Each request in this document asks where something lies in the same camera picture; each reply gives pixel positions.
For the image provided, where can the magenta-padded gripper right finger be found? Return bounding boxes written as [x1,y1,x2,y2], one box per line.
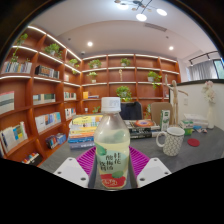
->
[128,146,172,190]

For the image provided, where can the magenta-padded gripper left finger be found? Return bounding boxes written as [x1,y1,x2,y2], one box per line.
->
[53,146,100,190]

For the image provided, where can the clear bottle with yellow drink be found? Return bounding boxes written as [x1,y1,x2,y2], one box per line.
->
[93,96,131,191]

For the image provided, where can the white mug with triangle pattern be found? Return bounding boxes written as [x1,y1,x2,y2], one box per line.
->
[155,126,186,157]

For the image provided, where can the stack of colourful books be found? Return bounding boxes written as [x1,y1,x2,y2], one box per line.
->
[67,114,104,150]

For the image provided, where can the stack of dark books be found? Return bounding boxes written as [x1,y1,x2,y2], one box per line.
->
[123,119,162,140]

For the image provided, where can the green and white carton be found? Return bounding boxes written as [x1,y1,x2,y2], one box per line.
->
[159,109,171,132]

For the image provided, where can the green and white box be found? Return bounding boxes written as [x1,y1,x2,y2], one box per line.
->
[179,119,195,136]

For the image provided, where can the tan chair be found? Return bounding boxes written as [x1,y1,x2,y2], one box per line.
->
[150,101,174,126]

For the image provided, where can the dark office chair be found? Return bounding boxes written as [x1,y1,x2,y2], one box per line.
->
[119,101,144,121]

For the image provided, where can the wooden artist mannequin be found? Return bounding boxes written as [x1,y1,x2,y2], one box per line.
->
[164,73,189,128]

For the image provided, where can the white ceramic vase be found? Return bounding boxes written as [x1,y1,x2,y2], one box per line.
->
[206,99,216,130]

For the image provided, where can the brown wooden shelf unit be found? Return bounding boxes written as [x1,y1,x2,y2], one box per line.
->
[0,24,183,168]

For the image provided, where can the grey curtain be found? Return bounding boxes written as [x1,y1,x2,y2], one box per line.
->
[188,59,219,82]

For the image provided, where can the window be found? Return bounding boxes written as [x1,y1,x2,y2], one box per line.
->
[213,58,224,80]

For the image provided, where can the ceiling air vent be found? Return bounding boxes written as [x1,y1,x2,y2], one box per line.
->
[144,22,168,33]

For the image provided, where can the branched ceiling lamp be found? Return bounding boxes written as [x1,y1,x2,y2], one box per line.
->
[114,0,168,22]

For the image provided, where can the black ceiling track rail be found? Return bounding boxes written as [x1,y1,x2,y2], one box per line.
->
[188,50,221,65]

